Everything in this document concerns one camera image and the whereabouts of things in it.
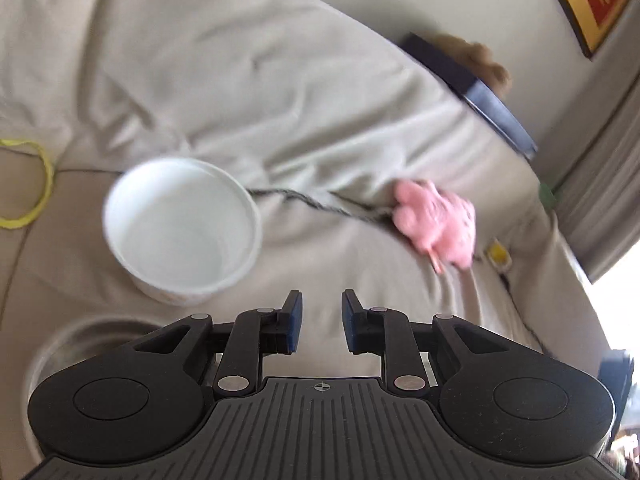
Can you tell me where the pink plush toy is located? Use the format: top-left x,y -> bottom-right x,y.
391,179 -> 477,275

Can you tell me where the beige sofa cover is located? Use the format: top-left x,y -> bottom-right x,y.
0,0 -> 616,391

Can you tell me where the white bowl with red print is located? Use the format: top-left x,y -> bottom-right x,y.
102,157 -> 263,306

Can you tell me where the grey curtain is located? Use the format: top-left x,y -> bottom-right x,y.
554,47 -> 640,285

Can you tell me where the stainless steel bowl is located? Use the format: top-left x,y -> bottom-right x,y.
22,316 -> 166,443

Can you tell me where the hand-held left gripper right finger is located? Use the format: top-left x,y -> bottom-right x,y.
341,289 -> 521,400

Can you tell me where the brown plush toy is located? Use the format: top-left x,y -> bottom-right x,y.
434,33 -> 512,97

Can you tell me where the yellow strap loop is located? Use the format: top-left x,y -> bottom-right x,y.
0,139 -> 55,229

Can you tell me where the dark object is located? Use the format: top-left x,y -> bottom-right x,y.
599,349 -> 637,413

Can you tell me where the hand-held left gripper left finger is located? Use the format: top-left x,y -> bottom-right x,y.
132,289 -> 305,401

